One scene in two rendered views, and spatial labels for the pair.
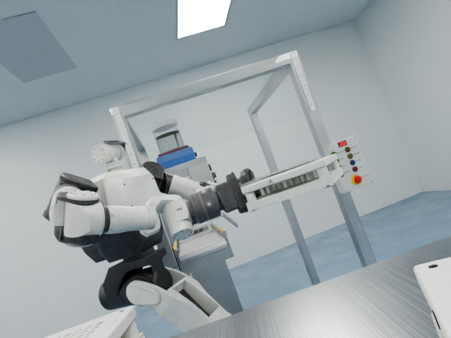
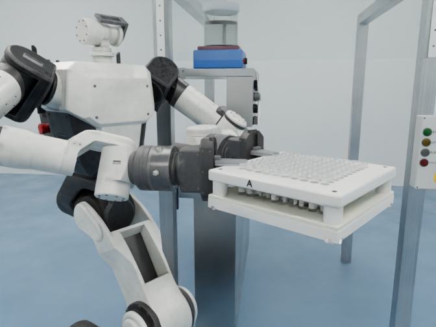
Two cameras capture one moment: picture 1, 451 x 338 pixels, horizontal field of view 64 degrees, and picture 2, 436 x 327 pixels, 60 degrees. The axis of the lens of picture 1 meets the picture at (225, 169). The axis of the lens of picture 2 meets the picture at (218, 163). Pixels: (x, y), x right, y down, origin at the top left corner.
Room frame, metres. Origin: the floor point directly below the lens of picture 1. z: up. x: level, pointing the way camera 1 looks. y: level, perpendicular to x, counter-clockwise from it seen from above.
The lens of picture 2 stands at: (0.41, -0.22, 1.21)
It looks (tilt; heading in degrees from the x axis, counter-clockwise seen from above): 11 degrees down; 17
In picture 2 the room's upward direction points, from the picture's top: straight up
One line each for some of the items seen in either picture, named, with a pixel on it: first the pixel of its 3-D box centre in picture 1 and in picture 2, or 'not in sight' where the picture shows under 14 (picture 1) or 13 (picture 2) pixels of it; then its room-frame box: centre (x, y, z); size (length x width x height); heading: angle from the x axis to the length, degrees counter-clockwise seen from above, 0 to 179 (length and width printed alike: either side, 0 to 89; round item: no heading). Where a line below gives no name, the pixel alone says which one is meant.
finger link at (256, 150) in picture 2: not in sight; (265, 151); (1.19, -0.10, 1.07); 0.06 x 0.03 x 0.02; 57
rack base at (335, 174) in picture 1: (297, 188); (302, 198); (1.09, -0.18, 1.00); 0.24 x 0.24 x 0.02; 65
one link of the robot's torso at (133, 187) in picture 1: (115, 211); (93, 111); (1.37, 0.44, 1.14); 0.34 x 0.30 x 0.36; 156
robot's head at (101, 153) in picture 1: (109, 156); (98, 37); (1.34, 0.39, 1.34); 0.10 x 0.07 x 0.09; 156
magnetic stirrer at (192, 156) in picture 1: (177, 159); (222, 58); (2.00, 0.23, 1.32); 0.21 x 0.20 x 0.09; 99
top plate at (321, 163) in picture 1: (291, 172); (303, 173); (1.09, -0.18, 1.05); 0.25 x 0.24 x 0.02; 155
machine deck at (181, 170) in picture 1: (172, 176); (217, 75); (2.17, 0.31, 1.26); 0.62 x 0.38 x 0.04; 9
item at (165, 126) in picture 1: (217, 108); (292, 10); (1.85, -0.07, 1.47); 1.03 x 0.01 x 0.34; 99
